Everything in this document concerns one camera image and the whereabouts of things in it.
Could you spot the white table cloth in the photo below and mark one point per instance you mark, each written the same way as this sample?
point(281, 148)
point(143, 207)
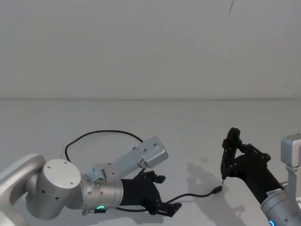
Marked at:
point(150, 117)

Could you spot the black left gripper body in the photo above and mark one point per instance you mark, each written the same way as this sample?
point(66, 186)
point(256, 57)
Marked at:
point(138, 190)

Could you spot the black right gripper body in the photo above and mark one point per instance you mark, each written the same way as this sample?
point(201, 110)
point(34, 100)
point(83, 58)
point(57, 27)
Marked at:
point(256, 174)

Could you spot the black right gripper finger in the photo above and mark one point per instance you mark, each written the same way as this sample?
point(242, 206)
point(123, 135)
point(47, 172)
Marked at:
point(256, 151)
point(231, 146)

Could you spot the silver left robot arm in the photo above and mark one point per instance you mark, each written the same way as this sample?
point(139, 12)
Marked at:
point(58, 183)

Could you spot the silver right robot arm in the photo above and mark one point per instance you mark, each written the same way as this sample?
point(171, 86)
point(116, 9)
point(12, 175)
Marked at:
point(291, 150)

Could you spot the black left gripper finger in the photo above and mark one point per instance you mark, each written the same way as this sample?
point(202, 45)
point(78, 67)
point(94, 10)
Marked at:
point(155, 177)
point(168, 208)

